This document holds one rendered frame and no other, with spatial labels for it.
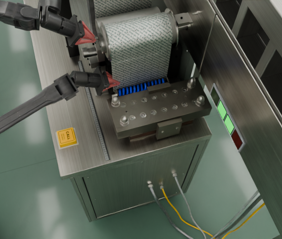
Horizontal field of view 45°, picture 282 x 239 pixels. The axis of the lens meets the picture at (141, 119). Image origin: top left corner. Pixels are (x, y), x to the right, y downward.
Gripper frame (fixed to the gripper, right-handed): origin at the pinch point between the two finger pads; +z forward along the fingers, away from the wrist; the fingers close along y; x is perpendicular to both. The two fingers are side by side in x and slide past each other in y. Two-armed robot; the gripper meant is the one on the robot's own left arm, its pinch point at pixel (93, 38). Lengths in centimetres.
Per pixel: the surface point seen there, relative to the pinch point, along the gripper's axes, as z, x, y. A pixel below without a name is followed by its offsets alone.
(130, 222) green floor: 86, -94, 35
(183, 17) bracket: 24.3, 24.3, 0.0
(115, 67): 10.6, -3.1, 7.4
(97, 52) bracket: 5.6, -5.2, -0.2
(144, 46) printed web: 14.0, 10.6, 7.1
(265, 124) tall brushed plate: 23, 33, 54
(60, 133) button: 7.0, -39.4, 15.8
